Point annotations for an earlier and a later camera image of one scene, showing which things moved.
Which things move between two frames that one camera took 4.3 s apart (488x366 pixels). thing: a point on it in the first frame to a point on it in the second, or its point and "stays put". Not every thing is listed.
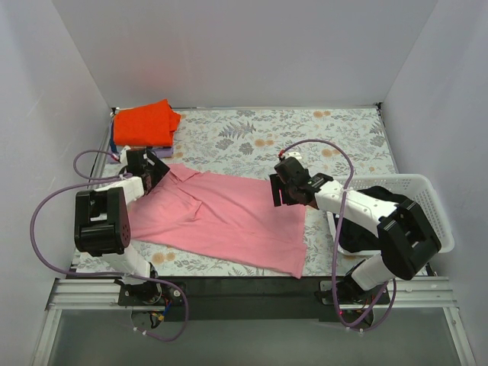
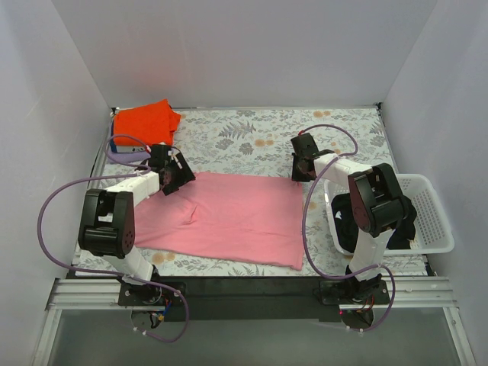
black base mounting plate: [244, 300] stays put
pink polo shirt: [225, 218] stays put
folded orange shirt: [149, 125] stays put
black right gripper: [282, 191] to [299, 175]
